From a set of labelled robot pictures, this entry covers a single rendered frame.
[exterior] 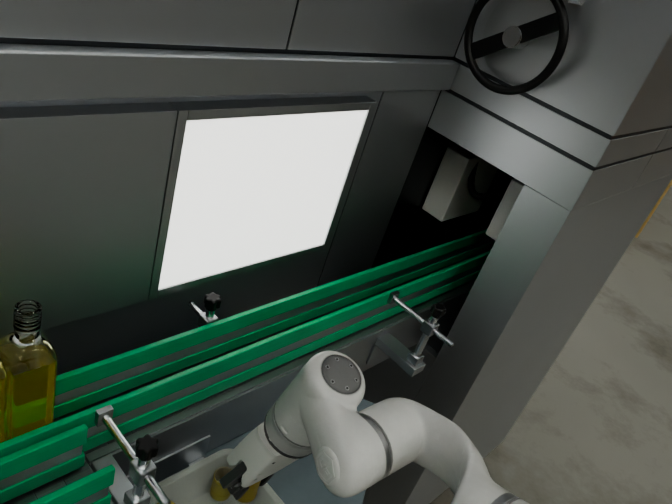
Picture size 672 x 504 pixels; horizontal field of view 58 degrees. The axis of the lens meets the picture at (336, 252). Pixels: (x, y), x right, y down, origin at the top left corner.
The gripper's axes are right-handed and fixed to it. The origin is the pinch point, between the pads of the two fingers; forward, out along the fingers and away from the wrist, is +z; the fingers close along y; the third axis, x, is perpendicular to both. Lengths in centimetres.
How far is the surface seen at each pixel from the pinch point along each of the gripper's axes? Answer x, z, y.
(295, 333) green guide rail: -18.8, 1.7, -22.4
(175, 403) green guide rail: -16.6, 6.5, 1.4
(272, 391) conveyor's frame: -13.9, 12.2, -19.0
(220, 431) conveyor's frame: -12.3, 16.4, -8.4
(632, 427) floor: 45, 84, -221
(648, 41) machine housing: -22, -60, -71
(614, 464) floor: 50, 83, -190
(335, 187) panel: -40, -11, -41
